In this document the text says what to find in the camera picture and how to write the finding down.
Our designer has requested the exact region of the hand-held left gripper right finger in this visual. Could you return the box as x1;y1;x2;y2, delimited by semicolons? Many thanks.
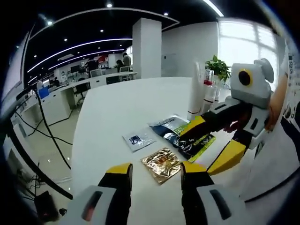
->
180;161;247;225

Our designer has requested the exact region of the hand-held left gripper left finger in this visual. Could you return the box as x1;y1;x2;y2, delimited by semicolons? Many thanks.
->
69;162;134;225

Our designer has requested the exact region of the tall white skincare tube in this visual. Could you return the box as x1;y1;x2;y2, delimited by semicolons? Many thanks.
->
188;60;205;115

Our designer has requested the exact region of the black green skincare sachet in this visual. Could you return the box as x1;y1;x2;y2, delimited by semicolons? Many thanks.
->
164;130;217;164

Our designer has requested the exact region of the large red-ringed skincare bottle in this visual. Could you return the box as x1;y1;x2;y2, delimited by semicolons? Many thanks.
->
202;69;215;106

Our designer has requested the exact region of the gold foil skincare sachet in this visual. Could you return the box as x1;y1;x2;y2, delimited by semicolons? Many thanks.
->
140;147;183;186

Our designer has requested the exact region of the dark silver skincare sachet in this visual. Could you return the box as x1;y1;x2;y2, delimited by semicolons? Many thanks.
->
147;114;191;141

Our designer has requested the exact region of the white skincare sachet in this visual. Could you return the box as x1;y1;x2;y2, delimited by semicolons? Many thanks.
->
122;131;157;153

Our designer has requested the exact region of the printed banner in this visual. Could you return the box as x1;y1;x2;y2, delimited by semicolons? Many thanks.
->
285;42;300;122

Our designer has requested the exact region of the green potted plant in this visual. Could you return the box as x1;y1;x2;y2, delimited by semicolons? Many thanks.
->
205;55;232;83

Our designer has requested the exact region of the person's white shirt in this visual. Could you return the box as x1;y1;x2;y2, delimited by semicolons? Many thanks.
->
241;117;300;202

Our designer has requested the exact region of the large bright window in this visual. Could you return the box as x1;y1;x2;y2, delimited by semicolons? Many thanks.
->
217;20;285;71

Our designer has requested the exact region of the black floor box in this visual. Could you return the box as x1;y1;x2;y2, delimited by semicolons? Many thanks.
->
35;191;59;221

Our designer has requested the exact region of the row of white office desks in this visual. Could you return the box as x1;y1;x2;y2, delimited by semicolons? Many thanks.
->
14;71;138;122

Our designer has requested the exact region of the black office chair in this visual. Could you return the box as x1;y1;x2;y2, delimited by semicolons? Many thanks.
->
73;83;91;105

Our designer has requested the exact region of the large display monitor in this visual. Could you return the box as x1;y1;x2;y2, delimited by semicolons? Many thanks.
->
1;32;31;101

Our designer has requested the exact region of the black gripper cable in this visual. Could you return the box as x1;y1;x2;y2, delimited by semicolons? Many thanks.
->
243;167;300;203

